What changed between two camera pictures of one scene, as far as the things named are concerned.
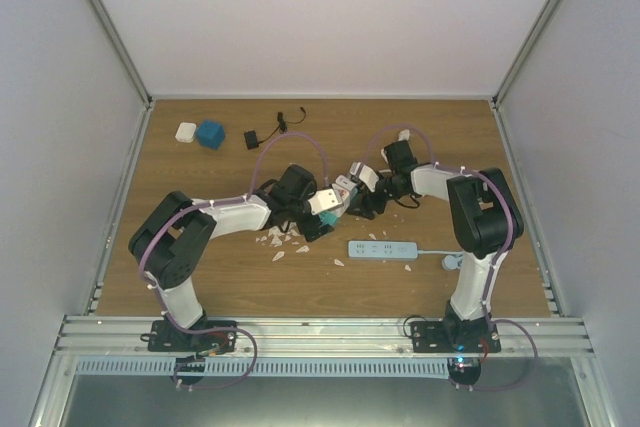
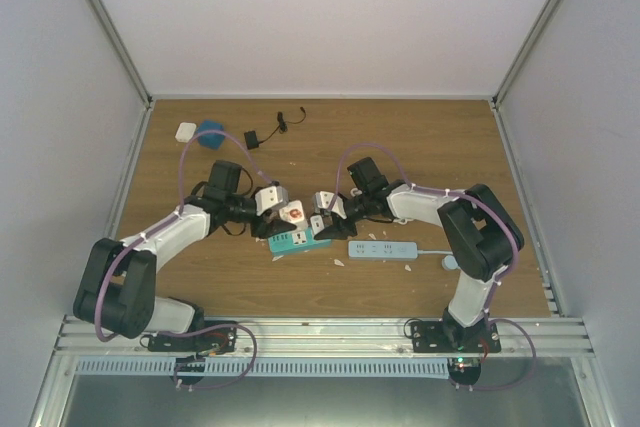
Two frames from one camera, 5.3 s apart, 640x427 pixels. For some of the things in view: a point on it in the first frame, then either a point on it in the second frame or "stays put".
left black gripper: (306, 229) to (266, 229)
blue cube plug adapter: (210, 134) stays put
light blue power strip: (382, 250) stays put
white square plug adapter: (186, 132) stays put
